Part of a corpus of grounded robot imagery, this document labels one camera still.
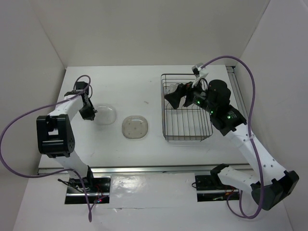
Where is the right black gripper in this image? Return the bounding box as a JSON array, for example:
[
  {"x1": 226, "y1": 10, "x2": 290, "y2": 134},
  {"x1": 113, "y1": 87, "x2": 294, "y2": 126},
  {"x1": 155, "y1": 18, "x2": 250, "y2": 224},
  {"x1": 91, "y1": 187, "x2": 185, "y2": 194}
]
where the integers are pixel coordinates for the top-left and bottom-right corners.
[{"x1": 164, "y1": 76, "x2": 216, "y2": 114}]

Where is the clear glass plate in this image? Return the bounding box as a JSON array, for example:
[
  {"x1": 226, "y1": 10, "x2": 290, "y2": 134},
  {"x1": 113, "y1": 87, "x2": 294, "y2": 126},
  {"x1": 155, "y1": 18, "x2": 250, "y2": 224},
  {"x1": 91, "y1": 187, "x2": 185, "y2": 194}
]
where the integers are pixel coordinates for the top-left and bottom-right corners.
[
  {"x1": 94, "y1": 103, "x2": 116, "y2": 126},
  {"x1": 165, "y1": 83, "x2": 179, "y2": 109}
]

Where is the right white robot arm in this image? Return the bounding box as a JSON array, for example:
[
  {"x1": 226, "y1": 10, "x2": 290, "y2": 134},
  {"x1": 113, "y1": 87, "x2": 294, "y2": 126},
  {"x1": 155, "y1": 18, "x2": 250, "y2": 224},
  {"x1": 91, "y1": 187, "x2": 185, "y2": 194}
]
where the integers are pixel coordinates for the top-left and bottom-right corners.
[{"x1": 164, "y1": 80, "x2": 299, "y2": 211}]

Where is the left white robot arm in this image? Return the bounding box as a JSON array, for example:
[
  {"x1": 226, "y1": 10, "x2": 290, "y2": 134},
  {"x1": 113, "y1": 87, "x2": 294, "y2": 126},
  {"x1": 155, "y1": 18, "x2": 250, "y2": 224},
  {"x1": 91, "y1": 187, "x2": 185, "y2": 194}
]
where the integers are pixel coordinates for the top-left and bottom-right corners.
[{"x1": 36, "y1": 90, "x2": 97, "y2": 192}]

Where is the smoky glass plate near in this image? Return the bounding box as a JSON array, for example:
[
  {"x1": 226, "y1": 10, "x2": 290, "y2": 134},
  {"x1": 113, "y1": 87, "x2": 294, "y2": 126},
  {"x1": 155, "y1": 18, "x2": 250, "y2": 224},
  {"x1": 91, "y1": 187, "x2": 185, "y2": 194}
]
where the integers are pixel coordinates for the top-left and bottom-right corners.
[{"x1": 122, "y1": 115, "x2": 148, "y2": 139}]

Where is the grey wire dish rack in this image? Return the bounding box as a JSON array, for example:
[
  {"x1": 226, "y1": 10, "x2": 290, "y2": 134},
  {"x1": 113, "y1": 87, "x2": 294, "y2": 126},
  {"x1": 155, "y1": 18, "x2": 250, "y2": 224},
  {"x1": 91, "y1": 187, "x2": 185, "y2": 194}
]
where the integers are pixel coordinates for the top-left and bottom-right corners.
[{"x1": 161, "y1": 74, "x2": 213, "y2": 141}]

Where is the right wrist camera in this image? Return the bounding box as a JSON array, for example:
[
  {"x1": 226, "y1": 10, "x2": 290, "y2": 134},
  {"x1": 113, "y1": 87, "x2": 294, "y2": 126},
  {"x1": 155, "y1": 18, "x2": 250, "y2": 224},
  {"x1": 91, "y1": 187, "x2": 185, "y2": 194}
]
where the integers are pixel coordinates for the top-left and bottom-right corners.
[{"x1": 192, "y1": 63, "x2": 209, "y2": 88}]

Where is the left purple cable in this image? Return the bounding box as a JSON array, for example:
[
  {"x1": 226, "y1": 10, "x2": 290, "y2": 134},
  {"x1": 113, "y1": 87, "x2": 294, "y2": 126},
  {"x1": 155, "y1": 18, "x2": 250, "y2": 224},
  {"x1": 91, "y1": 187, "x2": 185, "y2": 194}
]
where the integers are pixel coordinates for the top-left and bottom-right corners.
[{"x1": 0, "y1": 75, "x2": 102, "y2": 222}]

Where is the aluminium rail front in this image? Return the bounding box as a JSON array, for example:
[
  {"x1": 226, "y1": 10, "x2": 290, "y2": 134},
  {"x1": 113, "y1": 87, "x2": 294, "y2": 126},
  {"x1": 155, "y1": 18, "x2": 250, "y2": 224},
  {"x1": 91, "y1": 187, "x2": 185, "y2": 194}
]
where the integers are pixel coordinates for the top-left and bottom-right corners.
[{"x1": 38, "y1": 164, "x2": 252, "y2": 174}]

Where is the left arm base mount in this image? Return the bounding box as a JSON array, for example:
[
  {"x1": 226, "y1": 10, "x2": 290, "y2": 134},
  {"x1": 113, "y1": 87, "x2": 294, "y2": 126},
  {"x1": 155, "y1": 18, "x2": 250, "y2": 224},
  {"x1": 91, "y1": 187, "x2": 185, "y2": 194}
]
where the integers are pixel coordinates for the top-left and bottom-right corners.
[{"x1": 58, "y1": 176, "x2": 111, "y2": 205}]

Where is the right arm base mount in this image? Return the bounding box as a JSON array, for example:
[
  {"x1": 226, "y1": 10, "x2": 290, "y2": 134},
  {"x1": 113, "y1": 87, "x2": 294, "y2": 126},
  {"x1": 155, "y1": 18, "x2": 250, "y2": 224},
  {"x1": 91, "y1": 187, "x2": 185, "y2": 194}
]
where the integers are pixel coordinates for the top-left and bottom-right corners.
[{"x1": 191, "y1": 164, "x2": 239, "y2": 202}]

